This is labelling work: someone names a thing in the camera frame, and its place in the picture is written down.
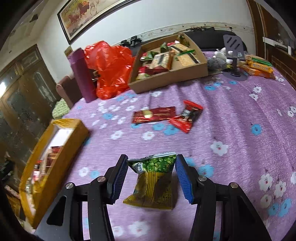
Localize brown wooden cabinet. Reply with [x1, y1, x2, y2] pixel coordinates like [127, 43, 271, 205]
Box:
[1, 45, 60, 163]

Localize brown sofa armchair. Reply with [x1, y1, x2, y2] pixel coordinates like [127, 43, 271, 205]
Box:
[56, 75, 82, 109]

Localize purple floral tablecloth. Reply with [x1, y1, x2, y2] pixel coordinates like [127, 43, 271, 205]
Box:
[66, 71, 295, 240]

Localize red black candy packet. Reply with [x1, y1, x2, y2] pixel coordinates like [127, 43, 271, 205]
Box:
[169, 100, 203, 133]

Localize white plush toy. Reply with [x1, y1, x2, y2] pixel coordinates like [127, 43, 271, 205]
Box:
[213, 47, 233, 65]

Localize green yellow snack packet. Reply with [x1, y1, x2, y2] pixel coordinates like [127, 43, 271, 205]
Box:
[123, 152, 177, 210]

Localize black phone stand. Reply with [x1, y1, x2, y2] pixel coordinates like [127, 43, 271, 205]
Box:
[222, 35, 247, 81]

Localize purple cylinder bottle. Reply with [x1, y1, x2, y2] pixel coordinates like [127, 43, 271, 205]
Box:
[67, 48, 97, 103]

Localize dark red packet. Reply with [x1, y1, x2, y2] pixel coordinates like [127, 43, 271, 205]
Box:
[132, 106, 176, 124]

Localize yellow white tray box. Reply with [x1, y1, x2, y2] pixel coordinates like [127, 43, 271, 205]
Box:
[18, 118, 89, 229]

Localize orange biscuit boxes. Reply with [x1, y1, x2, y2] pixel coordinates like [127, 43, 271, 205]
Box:
[239, 55, 275, 79]

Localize framed wall painting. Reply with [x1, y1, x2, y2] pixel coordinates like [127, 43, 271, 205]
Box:
[57, 0, 135, 44]

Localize brown cardboard snack box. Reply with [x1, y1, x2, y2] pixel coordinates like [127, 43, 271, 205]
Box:
[128, 33, 209, 93]

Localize green patterned cushion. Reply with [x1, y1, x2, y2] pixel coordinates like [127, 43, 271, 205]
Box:
[52, 98, 70, 120]

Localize red plastic bag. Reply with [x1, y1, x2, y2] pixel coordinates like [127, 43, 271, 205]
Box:
[84, 41, 134, 100]

